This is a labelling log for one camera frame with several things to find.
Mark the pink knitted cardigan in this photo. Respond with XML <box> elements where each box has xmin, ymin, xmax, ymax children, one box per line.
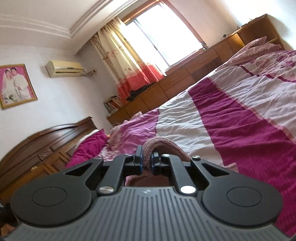
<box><xmin>125</xmin><ymin>137</ymin><xmax>190</xmax><ymax>187</ymax></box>

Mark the magenta pillow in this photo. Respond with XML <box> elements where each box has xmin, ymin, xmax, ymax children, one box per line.
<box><xmin>65</xmin><ymin>129</ymin><xmax>109</xmax><ymax>169</ymax></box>

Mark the stack of books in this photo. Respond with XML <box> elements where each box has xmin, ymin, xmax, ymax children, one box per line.
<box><xmin>103</xmin><ymin>95</ymin><xmax>123</xmax><ymax>114</ymax></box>

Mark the black cloth on cabinet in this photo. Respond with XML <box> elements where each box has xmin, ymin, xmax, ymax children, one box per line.
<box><xmin>126</xmin><ymin>85</ymin><xmax>151</xmax><ymax>101</ymax></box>

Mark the dark wooden headboard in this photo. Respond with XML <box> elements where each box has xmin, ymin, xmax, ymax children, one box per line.
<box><xmin>1</xmin><ymin>116</ymin><xmax>96</xmax><ymax>205</ymax></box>

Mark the long wooden drawer cabinet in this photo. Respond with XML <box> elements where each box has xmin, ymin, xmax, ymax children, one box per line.
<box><xmin>107</xmin><ymin>14</ymin><xmax>282</xmax><ymax>126</ymax></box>

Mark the magenta striped bedspread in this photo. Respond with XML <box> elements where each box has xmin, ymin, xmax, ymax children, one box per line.
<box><xmin>97</xmin><ymin>51</ymin><xmax>295</xmax><ymax>235</ymax></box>

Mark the orange and cream curtain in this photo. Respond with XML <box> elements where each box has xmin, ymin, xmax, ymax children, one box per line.
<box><xmin>90</xmin><ymin>17</ymin><xmax>164</xmax><ymax>102</ymax></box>

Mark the small metal figurine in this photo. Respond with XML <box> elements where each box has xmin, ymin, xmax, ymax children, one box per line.
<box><xmin>201</xmin><ymin>41</ymin><xmax>208</xmax><ymax>50</ymax></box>

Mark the framed wedding photo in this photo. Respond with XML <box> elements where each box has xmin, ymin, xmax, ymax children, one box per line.
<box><xmin>1</xmin><ymin>64</ymin><xmax>38</xmax><ymax>109</ymax></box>

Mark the pink frilled pillow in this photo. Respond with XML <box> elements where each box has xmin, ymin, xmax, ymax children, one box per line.
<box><xmin>216</xmin><ymin>36</ymin><xmax>281</xmax><ymax>71</ymax></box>

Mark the wall air conditioner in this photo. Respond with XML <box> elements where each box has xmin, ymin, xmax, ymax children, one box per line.
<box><xmin>45</xmin><ymin>61</ymin><xmax>84</xmax><ymax>78</ymax></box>

